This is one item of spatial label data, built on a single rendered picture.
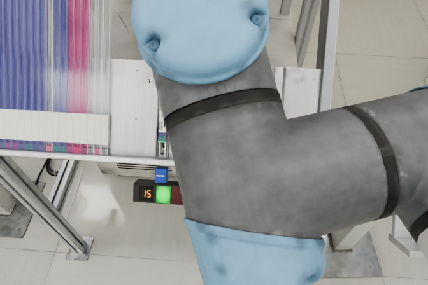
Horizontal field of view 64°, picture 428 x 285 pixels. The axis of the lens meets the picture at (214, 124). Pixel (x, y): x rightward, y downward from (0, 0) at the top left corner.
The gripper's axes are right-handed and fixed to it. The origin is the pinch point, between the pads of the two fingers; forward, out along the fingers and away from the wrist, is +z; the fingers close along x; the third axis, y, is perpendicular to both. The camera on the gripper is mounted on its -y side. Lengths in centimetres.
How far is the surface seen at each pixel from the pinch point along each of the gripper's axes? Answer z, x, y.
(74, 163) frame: 62, -49, 9
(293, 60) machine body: 46, 20, -24
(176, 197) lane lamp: 20.0, -8.0, 15.4
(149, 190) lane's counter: 19.7, -13.6, 14.3
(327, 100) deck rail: 12.4, 20.2, -4.8
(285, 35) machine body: 51, 18, -34
